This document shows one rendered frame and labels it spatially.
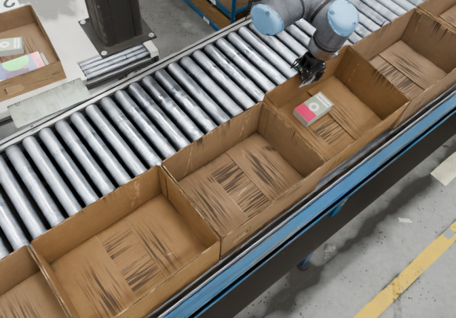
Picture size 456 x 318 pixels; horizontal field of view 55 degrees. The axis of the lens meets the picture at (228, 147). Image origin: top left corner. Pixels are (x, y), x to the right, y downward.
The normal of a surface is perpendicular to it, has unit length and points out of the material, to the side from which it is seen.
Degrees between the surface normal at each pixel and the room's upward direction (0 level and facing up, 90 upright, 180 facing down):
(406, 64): 1
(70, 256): 1
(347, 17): 19
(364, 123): 5
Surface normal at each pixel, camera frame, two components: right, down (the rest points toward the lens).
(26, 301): 0.06, -0.56
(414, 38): -0.77, 0.50
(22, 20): 0.51, 0.72
